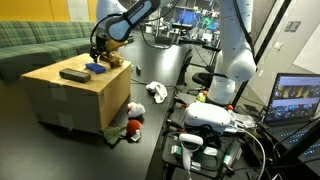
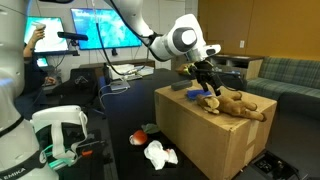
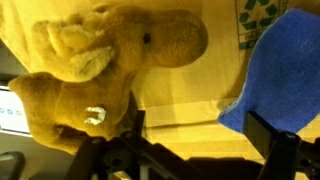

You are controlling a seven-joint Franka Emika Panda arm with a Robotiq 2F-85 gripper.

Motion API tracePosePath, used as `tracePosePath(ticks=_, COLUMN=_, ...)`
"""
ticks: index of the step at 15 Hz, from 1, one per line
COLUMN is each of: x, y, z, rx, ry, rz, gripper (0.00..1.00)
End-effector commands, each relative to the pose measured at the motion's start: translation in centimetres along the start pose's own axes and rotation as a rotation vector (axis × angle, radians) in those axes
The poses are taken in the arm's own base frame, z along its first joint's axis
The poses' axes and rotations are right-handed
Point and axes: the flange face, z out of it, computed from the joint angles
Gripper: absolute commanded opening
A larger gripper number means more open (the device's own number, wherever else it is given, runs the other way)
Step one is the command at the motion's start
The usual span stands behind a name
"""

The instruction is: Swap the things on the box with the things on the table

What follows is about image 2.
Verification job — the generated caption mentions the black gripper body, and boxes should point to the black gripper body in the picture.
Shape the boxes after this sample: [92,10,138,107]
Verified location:
[191,59,218,84]

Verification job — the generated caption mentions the white VR headset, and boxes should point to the white VR headset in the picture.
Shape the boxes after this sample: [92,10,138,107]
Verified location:
[30,105,90,168]

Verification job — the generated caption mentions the silver mini computer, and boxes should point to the silver mini computer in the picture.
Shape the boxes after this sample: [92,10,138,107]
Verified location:
[109,79,131,92]

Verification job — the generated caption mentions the blue cloth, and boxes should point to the blue cloth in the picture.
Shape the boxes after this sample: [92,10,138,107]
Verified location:
[185,88,213,102]

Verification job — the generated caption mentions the white cloth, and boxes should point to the white cloth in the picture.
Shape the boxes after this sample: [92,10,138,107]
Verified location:
[143,139,179,171]

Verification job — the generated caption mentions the brown plush dog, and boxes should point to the brown plush dog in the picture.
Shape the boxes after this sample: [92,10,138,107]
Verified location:
[194,90,268,123]

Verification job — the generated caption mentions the large wall monitor blue screen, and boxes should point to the large wall monitor blue screen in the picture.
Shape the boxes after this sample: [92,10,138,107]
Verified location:
[70,7,143,51]

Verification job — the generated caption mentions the black power strip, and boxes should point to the black power strip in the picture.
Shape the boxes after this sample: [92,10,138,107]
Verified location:
[249,150,302,180]

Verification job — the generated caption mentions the seated person dark clothes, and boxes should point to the seated person dark clothes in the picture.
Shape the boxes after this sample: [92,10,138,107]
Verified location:
[13,21,57,119]

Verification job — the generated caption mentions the green plaid sofa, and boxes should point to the green plaid sofa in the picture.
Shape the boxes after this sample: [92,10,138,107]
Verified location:
[245,55,320,120]

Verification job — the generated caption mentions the wooden sideboard cabinet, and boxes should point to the wooden sideboard cabinet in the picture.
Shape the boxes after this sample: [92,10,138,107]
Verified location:
[171,52,265,82]

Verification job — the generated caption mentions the large cardboard box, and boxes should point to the large cardboard box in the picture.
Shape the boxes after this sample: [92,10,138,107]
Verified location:
[154,78,278,180]

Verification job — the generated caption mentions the white handheld VR controller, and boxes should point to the white handheld VR controller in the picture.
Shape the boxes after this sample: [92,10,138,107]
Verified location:
[32,21,47,32]

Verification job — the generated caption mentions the black camera bar on stand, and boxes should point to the black camera bar on stand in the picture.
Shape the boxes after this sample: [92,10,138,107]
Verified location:
[56,31,90,42]

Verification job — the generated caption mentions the black office chair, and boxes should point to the black office chair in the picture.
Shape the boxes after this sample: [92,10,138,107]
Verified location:
[52,67,107,118]

